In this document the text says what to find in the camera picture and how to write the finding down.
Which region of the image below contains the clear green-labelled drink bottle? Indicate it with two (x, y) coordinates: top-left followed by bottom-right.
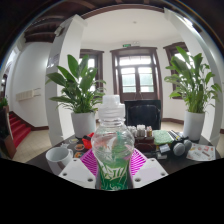
(90, 94), (136, 192)

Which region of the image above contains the white mug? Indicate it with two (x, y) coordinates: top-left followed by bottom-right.
(45, 146), (74, 175)

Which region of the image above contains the green plant in white pot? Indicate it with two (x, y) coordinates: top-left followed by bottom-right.
(163, 45), (223, 142)
(45, 54), (107, 138)

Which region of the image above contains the dark-framed window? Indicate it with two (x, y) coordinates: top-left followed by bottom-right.
(79, 48), (105, 84)
(163, 41), (191, 100)

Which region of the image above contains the printed paper leaflet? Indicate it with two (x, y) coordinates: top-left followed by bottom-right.
(185, 142), (217, 162)

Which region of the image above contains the black chair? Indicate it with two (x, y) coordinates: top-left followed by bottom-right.
(124, 99), (163, 130)

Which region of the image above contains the red carpeted staircase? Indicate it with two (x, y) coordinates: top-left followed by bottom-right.
(8, 111), (33, 149)

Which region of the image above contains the white wall radiator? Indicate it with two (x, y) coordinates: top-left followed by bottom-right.
(15, 87), (43, 102)

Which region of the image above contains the grey-headed microphone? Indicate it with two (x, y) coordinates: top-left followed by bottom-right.
(173, 131), (194, 153)
(166, 130), (187, 158)

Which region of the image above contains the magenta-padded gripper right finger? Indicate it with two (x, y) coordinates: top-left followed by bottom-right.
(129, 148), (169, 189)

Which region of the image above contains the red plastic box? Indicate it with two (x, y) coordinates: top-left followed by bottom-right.
(81, 132), (96, 150)

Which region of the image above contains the dark wooden glazed double door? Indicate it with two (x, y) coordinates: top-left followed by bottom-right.
(110, 46), (164, 104)

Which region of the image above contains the dark tray with small jars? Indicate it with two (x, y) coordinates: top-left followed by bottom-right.
(128, 124), (156, 153)

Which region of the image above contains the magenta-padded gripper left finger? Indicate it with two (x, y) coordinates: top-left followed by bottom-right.
(58, 148), (100, 190)

